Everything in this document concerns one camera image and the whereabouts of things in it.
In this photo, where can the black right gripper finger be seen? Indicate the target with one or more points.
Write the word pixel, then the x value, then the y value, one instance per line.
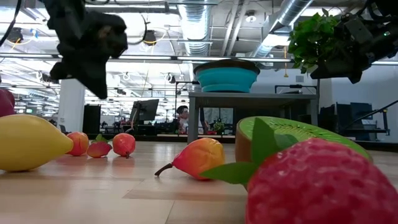
pixel 335 68

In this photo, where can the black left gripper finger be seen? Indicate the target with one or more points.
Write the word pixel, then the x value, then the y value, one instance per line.
pixel 93 81

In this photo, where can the small orange peach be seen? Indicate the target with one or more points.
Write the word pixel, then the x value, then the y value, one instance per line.
pixel 80 143

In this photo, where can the small red strawberry toy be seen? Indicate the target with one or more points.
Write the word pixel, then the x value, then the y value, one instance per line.
pixel 99 149

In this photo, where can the small orange pear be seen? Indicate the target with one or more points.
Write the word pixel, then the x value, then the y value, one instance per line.
pixel 199 157
pixel 123 144

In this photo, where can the yellow lemon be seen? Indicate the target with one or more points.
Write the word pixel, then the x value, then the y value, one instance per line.
pixel 31 143

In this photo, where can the blue collapsible colander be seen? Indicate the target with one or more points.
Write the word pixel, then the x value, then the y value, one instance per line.
pixel 227 79

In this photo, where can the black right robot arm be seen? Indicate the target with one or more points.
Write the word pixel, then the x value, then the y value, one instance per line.
pixel 382 18

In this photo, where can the pink dragon fruit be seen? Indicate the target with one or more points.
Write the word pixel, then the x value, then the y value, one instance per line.
pixel 5 102

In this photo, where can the white building column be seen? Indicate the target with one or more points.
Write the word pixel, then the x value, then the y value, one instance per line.
pixel 71 109

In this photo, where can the black cabinet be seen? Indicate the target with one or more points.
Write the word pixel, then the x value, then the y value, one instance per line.
pixel 91 118

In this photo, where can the green plant in black pot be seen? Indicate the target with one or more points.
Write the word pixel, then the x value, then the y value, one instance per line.
pixel 311 40

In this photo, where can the dark computer monitor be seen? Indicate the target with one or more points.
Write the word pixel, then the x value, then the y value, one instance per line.
pixel 360 110

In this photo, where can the black desk monitor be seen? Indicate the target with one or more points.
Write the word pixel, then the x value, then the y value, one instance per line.
pixel 146 110

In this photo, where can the green kiwi half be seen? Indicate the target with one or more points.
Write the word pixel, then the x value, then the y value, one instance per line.
pixel 311 130

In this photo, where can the long horizontal light bar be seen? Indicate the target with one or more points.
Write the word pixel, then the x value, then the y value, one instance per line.
pixel 186 58

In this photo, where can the grey perforated metal shelf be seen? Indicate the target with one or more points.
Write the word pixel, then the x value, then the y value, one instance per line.
pixel 248 99

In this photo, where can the person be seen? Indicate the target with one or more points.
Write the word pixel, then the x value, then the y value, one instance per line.
pixel 183 116

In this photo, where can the red plastic strawberry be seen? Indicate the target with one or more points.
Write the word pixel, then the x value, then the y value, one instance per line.
pixel 311 186

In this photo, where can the small potted plant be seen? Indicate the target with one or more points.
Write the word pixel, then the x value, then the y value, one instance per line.
pixel 218 127

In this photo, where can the black overhead camera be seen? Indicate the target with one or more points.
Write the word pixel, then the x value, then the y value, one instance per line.
pixel 150 37

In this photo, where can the silver ventilation duct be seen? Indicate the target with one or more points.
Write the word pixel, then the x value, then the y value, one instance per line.
pixel 280 21
pixel 196 25

